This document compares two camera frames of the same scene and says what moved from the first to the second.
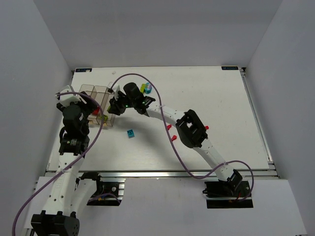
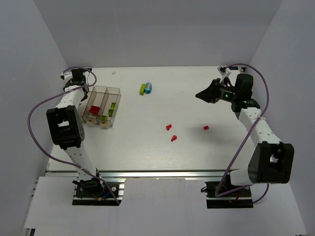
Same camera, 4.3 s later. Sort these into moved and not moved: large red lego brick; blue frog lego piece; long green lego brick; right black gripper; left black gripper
Moved: left black gripper; right black gripper
Not moved: large red lego brick; long green lego brick; blue frog lego piece
